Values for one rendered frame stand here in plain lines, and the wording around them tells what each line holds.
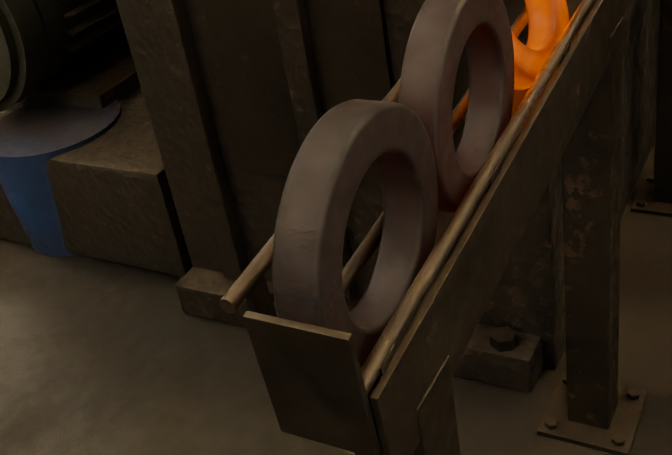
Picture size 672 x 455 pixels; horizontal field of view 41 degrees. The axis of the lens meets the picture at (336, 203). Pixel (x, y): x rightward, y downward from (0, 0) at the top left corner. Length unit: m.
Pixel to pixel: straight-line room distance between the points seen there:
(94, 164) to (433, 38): 1.22
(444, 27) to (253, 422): 0.93
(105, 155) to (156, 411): 0.54
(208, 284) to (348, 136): 1.15
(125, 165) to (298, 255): 1.25
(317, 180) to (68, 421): 1.12
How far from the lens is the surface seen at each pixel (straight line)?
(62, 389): 1.66
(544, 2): 0.96
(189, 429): 1.49
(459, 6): 0.68
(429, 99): 0.65
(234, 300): 0.56
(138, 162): 1.75
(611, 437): 1.37
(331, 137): 0.54
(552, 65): 0.85
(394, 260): 0.65
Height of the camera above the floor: 1.00
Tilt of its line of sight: 31 degrees down
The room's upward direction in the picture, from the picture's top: 10 degrees counter-clockwise
